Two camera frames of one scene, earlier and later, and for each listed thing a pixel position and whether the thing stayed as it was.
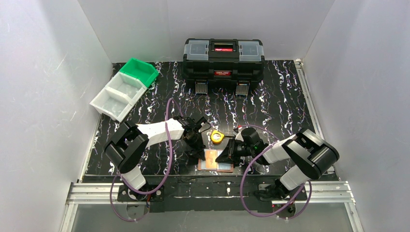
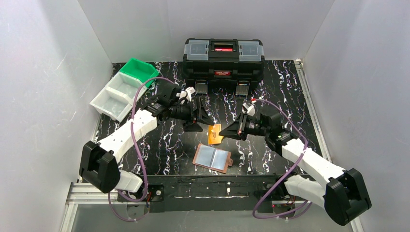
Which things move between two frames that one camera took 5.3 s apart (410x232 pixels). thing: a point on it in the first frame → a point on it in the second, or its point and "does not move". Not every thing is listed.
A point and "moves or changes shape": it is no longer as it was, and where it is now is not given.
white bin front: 110,103 does not move
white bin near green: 127,85 does not move
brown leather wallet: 210,164 moves or changes shape
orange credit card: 211,156 → 213,131
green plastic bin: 144,71 does not move
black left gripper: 195,146 → 195,113
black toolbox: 240,62 does not move
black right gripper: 235,152 → 241,126
